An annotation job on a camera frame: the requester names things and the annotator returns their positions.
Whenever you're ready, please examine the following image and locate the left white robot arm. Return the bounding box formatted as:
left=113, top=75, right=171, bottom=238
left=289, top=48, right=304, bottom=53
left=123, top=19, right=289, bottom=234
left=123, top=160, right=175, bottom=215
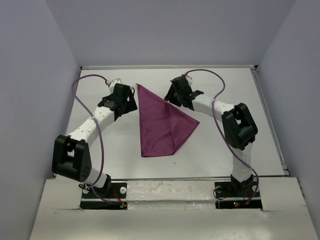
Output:
left=51, top=81, right=138, bottom=198

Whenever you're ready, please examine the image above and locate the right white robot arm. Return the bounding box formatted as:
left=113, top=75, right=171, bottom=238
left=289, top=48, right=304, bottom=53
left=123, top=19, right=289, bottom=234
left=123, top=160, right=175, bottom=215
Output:
left=164, top=75, right=258, bottom=196

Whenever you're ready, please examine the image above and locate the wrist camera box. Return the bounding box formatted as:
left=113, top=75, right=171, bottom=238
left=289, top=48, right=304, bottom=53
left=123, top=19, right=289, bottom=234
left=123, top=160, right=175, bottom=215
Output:
left=105, top=78, right=122, bottom=88
left=183, top=72, right=194, bottom=86

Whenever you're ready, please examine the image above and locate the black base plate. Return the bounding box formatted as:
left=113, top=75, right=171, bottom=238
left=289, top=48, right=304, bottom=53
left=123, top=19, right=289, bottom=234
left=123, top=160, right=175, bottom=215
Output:
left=212, top=175, right=263, bottom=210
left=78, top=180, right=128, bottom=210

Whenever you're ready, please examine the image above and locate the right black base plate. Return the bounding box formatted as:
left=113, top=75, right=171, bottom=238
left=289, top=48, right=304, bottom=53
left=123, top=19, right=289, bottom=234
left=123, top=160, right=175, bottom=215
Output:
left=212, top=175, right=263, bottom=210

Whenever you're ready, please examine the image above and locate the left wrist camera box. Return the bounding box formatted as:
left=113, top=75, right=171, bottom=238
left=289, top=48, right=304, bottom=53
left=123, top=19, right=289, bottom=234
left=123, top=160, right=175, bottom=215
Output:
left=105, top=78, right=122, bottom=88

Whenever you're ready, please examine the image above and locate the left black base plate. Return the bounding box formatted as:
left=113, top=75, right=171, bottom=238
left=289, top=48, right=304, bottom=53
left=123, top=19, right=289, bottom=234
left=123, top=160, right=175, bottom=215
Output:
left=78, top=180, right=128, bottom=210

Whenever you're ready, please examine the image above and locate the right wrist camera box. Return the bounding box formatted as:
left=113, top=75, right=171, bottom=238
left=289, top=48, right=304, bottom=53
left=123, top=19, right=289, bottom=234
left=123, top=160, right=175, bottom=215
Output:
left=183, top=72, right=194, bottom=86

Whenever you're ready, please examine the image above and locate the purple cloth napkin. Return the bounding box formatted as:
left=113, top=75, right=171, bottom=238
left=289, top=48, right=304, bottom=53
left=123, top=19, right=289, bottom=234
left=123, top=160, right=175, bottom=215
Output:
left=137, top=84, right=200, bottom=158

